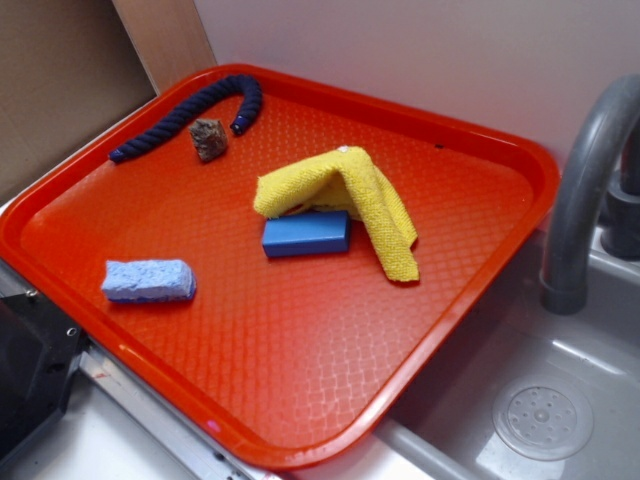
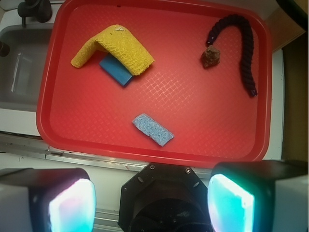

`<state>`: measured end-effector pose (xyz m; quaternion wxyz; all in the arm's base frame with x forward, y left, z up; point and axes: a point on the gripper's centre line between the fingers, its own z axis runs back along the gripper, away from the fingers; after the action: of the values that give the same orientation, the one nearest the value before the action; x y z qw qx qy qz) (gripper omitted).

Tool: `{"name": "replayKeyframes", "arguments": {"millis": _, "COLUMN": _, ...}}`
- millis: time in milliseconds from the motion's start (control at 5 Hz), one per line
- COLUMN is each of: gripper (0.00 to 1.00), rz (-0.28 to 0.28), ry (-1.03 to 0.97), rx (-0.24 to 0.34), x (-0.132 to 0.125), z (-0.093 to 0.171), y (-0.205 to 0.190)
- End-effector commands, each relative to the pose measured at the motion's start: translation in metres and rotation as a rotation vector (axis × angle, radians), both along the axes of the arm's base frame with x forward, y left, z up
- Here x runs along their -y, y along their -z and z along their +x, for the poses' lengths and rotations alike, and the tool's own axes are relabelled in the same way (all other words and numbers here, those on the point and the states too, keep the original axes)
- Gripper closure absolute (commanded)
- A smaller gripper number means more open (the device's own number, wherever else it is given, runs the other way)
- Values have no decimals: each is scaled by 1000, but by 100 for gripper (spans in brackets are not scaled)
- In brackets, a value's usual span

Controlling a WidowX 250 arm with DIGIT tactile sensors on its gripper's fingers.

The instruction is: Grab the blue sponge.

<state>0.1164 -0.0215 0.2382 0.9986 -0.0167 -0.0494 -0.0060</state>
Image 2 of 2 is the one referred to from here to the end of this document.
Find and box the light blue sponge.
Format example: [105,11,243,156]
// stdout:
[132,114,174,147]

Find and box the dark navy rope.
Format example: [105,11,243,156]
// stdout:
[206,14,258,98]

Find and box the brown rock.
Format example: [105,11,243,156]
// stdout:
[201,45,221,69]

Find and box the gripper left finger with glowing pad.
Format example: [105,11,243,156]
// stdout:
[0,168,96,232]

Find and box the blue rectangular block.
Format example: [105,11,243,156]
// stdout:
[99,54,133,87]

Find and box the grey sink faucet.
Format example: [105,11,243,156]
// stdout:
[0,0,53,58]

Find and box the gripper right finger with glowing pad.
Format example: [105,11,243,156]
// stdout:
[208,161,309,232]

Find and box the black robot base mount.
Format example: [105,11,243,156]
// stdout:
[118,163,214,232]

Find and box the red plastic tray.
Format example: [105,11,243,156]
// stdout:
[36,0,272,168]

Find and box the grey plastic sink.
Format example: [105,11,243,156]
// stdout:
[0,10,53,136]

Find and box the yellow microfiber cloth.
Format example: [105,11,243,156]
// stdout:
[70,24,155,76]

